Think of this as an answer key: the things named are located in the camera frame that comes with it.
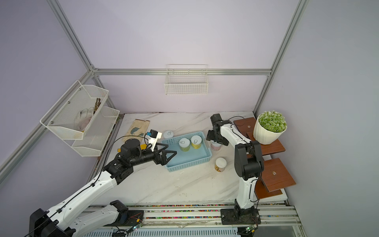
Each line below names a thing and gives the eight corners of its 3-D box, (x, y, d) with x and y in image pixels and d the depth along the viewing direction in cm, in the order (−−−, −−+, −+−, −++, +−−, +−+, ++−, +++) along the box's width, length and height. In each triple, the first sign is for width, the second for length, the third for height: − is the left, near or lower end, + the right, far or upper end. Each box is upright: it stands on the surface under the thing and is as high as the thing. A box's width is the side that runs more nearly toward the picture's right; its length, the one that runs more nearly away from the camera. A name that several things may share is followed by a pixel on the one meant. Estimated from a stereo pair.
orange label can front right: (215, 172, 91) (216, 167, 86) (214, 162, 95) (215, 157, 90) (225, 172, 91) (227, 167, 86) (224, 162, 95) (226, 157, 90)
